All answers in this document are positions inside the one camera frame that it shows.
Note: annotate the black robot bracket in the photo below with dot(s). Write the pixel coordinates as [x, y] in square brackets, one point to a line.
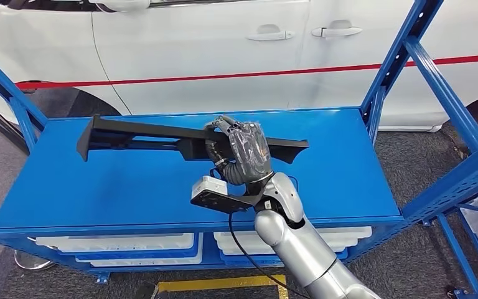
[146, 291]

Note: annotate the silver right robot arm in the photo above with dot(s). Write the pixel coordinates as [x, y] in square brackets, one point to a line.
[296, 247]

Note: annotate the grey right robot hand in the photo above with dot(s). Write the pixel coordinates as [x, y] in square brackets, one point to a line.
[251, 148]

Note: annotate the chrome stanchion post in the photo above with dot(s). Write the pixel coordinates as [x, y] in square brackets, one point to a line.
[0, 124]
[33, 262]

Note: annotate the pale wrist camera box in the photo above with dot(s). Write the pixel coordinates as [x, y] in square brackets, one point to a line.
[208, 187]

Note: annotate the blue metal shelf rack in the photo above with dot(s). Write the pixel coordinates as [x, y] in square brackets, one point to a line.
[99, 185]

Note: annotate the red barrier belt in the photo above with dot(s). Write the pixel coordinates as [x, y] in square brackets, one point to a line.
[222, 76]

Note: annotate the white car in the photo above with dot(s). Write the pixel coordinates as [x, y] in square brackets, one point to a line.
[181, 41]

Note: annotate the blue wheeled shelf rack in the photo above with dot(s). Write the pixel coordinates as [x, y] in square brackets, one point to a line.
[457, 250]

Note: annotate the black camera bracket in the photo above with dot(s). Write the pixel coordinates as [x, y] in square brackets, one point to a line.
[218, 204]

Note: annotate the black plastic plate frame part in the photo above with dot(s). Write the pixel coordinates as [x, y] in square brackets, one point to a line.
[140, 128]

